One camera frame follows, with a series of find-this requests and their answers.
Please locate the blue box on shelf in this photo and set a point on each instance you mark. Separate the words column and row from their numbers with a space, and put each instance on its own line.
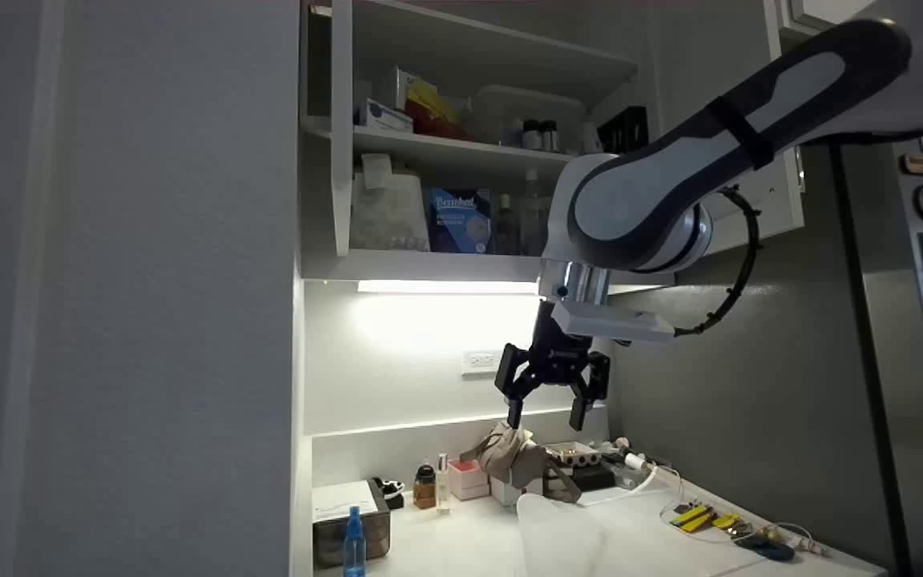
column 458, row 222

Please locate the stainless steel refrigerator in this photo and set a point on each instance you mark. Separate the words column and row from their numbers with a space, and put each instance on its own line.
column 912, row 353

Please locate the dark brick box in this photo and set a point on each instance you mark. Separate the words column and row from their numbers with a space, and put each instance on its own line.
column 587, row 463

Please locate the white wall outlet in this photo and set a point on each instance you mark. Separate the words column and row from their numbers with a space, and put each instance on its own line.
column 479, row 359

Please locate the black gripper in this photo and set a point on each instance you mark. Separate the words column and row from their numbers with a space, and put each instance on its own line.
column 553, row 356

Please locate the grey metal box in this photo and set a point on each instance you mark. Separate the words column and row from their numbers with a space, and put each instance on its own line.
column 327, row 519

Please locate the under-cabinet light strip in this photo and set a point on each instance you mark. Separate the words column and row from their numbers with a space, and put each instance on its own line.
column 437, row 286

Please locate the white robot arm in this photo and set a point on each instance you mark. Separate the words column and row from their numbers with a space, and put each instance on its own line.
column 858, row 80

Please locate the amber small bottle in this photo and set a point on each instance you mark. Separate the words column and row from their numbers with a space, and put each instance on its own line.
column 423, row 489

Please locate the white upper cabinet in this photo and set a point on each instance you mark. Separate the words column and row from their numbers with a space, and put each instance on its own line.
column 498, row 97

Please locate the yellow handled tool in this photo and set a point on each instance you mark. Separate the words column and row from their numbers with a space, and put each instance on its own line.
column 693, row 517

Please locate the white plastic bag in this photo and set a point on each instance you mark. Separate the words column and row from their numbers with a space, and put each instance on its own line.
column 387, row 205

